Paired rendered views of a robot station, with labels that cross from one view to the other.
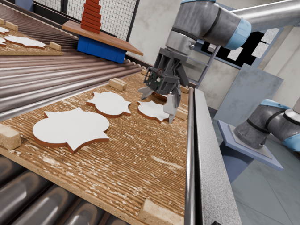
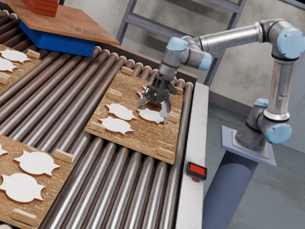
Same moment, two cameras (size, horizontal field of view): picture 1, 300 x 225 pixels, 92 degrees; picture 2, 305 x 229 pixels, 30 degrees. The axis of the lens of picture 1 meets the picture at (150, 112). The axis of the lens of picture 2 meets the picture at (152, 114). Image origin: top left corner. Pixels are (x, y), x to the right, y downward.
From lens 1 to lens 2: 1.90 m
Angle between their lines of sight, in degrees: 9
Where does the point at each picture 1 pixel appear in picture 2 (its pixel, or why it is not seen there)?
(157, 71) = (154, 88)
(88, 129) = (122, 126)
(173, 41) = (163, 70)
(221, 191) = (197, 158)
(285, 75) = not seen: outside the picture
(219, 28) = (191, 62)
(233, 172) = (237, 181)
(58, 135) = (114, 128)
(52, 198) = (125, 148)
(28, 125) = not seen: hidden behind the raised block
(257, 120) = (251, 120)
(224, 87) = not seen: hidden behind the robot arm
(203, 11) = (180, 55)
